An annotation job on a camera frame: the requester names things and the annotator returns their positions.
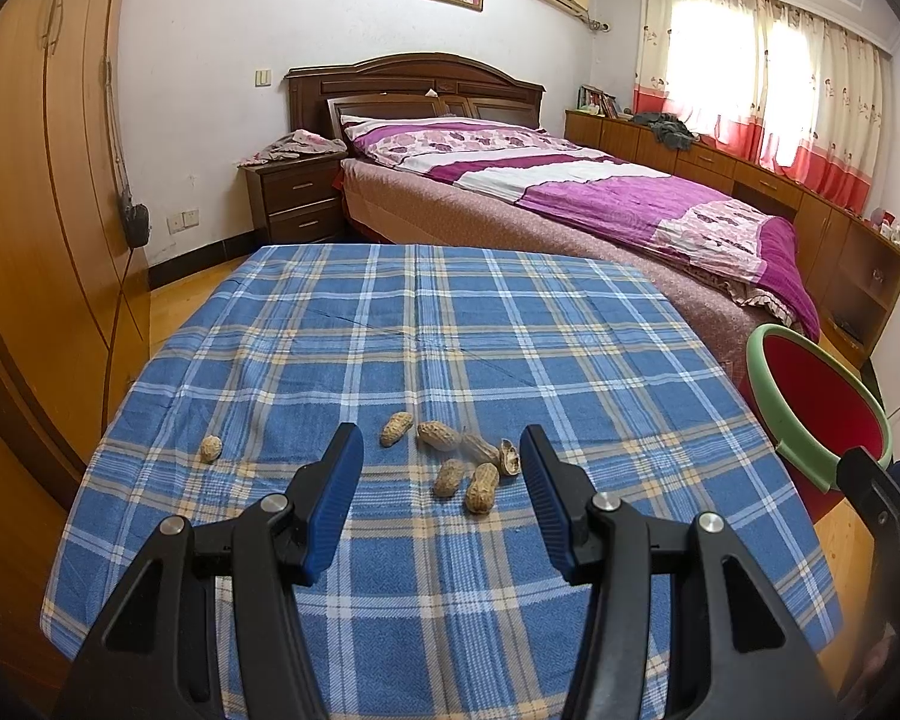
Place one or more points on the black hanging pouch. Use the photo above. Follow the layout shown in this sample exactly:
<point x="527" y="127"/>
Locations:
<point x="136" y="223"/>

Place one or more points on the long wooden cabinet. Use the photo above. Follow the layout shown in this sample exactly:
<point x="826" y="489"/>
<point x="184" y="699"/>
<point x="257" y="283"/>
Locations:
<point x="825" y="232"/>

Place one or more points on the red bucket with green rim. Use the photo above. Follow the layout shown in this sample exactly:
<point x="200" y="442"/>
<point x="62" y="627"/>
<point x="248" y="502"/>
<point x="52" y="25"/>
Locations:
<point x="817" y="405"/>

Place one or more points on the floral curtain with red hem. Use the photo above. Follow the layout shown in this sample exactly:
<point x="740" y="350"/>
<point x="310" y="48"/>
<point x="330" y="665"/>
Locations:
<point x="832" y="127"/>

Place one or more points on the grey clothes pile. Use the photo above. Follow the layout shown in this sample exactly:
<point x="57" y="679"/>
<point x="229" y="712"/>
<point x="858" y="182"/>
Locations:
<point x="664" y="129"/>

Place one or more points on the dark wooden bed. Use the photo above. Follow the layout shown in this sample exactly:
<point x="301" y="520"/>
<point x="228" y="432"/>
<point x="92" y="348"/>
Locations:
<point x="405" y="82"/>

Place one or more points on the mauve bedspread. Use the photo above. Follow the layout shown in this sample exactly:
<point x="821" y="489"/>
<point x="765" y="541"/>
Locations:
<point x="480" y="217"/>

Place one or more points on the pink cloth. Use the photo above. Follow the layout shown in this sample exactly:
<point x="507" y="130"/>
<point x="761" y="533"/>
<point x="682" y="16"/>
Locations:
<point x="300" y="146"/>

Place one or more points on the purple floral quilt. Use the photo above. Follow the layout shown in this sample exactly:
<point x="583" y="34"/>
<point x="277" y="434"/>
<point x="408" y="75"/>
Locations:
<point x="615" y="202"/>

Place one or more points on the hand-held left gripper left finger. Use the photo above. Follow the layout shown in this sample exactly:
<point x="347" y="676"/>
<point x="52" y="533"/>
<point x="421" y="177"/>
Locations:
<point x="334" y="510"/>

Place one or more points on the blue plaid tablecloth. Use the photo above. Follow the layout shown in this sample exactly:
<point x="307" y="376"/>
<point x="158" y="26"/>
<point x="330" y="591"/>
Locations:
<point x="457" y="330"/>

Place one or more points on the wooden wardrobe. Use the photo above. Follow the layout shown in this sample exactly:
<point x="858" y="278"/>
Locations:
<point x="45" y="202"/>

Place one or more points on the broken peanut shell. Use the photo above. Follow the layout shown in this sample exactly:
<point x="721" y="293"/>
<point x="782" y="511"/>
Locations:
<point x="507" y="457"/>

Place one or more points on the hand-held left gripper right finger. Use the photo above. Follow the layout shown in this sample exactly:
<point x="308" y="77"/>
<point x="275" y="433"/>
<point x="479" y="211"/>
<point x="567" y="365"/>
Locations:
<point x="547" y="502"/>

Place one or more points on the small jars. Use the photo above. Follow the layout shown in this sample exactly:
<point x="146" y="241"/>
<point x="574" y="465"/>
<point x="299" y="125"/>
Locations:
<point x="892" y="226"/>

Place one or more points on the white wall socket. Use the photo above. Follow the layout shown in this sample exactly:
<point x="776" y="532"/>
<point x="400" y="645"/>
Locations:
<point x="182" y="221"/>

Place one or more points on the dark wooden nightstand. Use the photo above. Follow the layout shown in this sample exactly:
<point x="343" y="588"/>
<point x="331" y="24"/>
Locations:
<point x="296" y="202"/>

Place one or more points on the row of books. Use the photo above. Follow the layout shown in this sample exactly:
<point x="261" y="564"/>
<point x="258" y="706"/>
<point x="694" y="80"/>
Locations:
<point x="598" y="101"/>

